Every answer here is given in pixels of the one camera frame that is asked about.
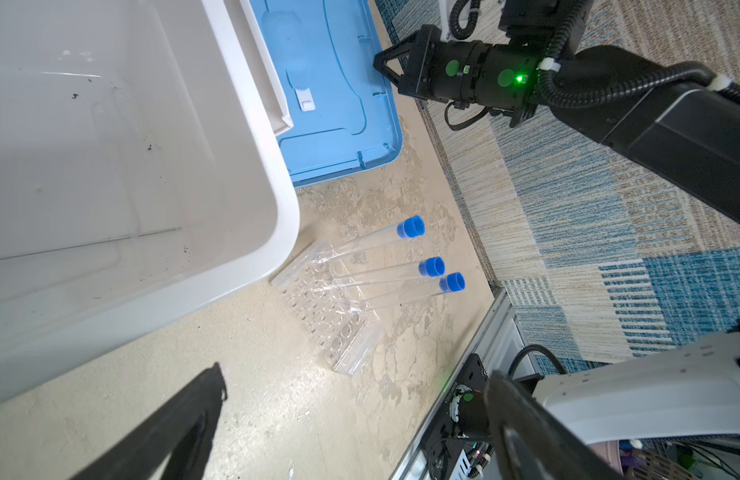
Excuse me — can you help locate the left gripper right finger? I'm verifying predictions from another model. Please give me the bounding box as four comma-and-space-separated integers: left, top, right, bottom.
484, 371, 622, 480

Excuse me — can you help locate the white plastic storage bin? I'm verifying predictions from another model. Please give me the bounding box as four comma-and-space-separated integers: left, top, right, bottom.
0, 1, 300, 404

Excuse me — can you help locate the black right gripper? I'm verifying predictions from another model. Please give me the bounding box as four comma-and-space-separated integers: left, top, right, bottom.
373, 24, 538, 114

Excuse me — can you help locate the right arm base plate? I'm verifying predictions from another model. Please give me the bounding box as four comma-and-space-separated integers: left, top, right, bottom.
421, 353, 495, 479

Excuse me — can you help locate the aluminium mounting rail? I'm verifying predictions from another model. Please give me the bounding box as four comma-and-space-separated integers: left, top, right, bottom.
391, 287, 525, 479

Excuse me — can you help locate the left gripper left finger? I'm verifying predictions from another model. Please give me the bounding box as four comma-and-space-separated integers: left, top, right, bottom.
74, 363, 228, 479

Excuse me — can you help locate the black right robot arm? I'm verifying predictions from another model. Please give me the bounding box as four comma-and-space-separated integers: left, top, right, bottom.
373, 1, 740, 443

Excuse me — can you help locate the blue capped test tube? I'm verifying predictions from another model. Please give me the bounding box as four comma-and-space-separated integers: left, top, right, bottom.
340, 272, 466, 313
314, 215, 426, 264
314, 257, 446, 291

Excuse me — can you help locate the blue plastic bin lid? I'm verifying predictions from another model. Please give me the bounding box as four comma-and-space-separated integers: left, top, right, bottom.
251, 1, 404, 187

